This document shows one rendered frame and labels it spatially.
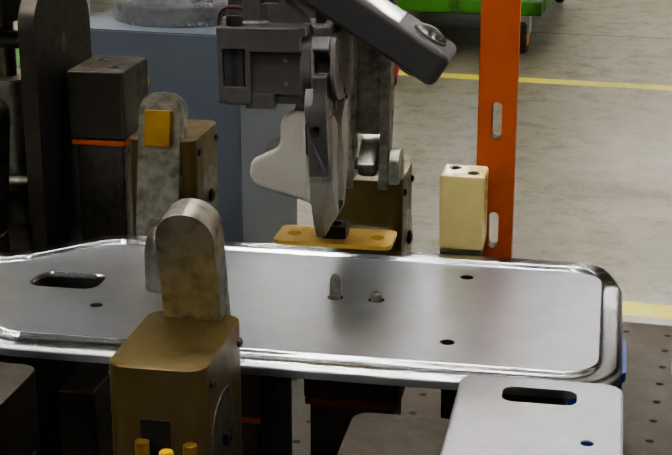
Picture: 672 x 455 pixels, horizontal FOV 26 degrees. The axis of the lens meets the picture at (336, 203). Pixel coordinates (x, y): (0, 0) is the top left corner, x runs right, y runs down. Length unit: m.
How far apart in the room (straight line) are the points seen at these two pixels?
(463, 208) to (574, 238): 3.32
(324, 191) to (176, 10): 0.60
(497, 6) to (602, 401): 0.36
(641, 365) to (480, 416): 0.88
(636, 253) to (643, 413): 2.74
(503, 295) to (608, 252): 3.28
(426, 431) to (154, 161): 0.42
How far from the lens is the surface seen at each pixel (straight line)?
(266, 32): 0.97
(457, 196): 1.13
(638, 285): 4.08
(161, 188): 1.21
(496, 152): 1.16
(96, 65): 1.27
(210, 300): 0.88
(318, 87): 0.96
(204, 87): 1.54
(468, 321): 1.01
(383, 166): 1.15
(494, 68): 1.14
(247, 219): 1.58
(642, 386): 1.68
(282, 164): 1.00
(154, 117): 1.20
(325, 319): 1.01
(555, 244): 4.38
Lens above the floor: 1.37
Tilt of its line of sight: 17 degrees down
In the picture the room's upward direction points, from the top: straight up
